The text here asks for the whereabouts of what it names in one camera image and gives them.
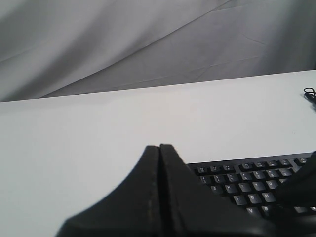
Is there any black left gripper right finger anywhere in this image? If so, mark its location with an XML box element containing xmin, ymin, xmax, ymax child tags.
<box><xmin>158</xmin><ymin>144</ymin><xmax>276</xmax><ymax>237</ymax></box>

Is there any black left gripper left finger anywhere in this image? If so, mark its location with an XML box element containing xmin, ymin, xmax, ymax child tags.
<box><xmin>57</xmin><ymin>146</ymin><xmax>160</xmax><ymax>237</ymax></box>

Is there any black acer keyboard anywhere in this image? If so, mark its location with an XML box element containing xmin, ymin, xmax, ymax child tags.
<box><xmin>188</xmin><ymin>153</ymin><xmax>311</xmax><ymax>219</ymax></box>

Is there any grey backdrop cloth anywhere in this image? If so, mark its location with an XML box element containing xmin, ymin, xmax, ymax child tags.
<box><xmin>0</xmin><ymin>0</ymin><xmax>316</xmax><ymax>102</ymax></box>

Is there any black USB cable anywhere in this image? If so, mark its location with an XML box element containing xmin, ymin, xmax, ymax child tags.
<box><xmin>302</xmin><ymin>87</ymin><xmax>316</xmax><ymax>109</ymax></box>

